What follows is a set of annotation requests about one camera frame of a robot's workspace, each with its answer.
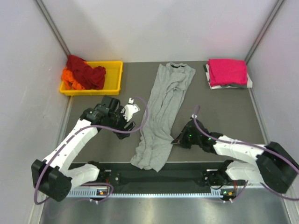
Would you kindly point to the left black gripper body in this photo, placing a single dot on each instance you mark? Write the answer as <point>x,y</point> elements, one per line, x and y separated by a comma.
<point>117,121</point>

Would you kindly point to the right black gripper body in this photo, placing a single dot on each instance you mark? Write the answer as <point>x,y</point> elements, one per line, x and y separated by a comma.
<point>188,139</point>

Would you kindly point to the grey t shirt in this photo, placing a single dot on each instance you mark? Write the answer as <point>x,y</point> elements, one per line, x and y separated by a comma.
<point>166,98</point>

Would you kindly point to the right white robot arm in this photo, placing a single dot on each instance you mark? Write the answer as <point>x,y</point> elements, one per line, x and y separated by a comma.
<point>268,164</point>

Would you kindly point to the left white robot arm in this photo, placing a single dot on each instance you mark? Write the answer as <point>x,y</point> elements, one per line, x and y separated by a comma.
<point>53,177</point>

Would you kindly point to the yellow plastic bin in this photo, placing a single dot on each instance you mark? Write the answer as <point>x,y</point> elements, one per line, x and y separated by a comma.
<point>112,84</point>

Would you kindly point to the dark red t shirt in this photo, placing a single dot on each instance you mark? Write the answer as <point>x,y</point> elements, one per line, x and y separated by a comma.
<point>85,75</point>

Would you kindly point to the orange t shirt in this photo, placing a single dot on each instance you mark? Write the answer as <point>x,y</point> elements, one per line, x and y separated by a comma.
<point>69,81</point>

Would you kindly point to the folded pink t shirt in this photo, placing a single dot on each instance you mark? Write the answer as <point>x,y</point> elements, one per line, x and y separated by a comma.
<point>227,71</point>

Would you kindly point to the folded white t shirt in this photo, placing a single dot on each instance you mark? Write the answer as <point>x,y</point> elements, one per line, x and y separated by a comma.
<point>247,86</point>

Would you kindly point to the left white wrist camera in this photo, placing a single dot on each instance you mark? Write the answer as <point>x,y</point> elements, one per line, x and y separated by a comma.
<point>129,110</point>

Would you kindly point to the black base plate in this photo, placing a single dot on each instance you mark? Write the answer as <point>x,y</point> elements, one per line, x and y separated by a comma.
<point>174,177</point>

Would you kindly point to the slotted cable duct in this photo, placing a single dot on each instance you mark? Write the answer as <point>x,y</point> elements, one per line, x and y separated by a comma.
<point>102,192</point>

